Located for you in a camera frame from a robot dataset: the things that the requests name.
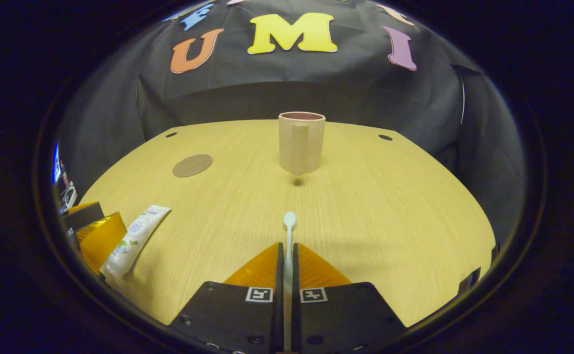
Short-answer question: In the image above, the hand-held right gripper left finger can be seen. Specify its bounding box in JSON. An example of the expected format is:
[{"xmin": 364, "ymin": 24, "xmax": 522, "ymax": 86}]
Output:
[{"xmin": 168, "ymin": 242, "xmax": 285, "ymax": 354}]

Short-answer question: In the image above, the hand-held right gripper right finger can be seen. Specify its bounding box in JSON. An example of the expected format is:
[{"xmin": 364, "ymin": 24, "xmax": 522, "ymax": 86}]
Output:
[{"xmin": 292, "ymin": 242, "xmax": 408, "ymax": 354}]

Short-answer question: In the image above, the white toothpaste tube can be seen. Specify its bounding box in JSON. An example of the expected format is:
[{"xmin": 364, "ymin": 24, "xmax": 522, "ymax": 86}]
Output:
[{"xmin": 101, "ymin": 205, "xmax": 172, "ymax": 280}]

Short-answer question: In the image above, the white toothbrush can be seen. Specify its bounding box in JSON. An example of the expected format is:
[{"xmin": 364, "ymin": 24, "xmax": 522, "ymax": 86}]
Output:
[{"xmin": 283, "ymin": 211, "xmax": 298, "ymax": 351}]

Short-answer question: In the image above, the round brown coaster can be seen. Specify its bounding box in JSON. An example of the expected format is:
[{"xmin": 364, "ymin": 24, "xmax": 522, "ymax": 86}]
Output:
[{"xmin": 172, "ymin": 153, "xmax": 214, "ymax": 178}]

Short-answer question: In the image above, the beige cup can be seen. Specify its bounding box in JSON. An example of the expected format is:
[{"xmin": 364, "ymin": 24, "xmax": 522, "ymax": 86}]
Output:
[{"xmin": 278, "ymin": 112, "xmax": 326, "ymax": 177}]

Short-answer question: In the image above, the wooden desktop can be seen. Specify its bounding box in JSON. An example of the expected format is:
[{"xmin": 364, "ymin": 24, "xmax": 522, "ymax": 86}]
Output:
[{"xmin": 78, "ymin": 119, "xmax": 497, "ymax": 345}]

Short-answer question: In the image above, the computer monitor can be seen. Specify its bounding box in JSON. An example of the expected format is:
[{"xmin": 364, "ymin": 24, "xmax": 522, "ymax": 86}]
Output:
[{"xmin": 52, "ymin": 143, "xmax": 62, "ymax": 185}]

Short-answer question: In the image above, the black backdrop cloth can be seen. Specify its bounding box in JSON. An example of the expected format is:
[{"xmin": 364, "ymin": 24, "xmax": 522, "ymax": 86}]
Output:
[{"xmin": 56, "ymin": 0, "xmax": 528, "ymax": 246}]

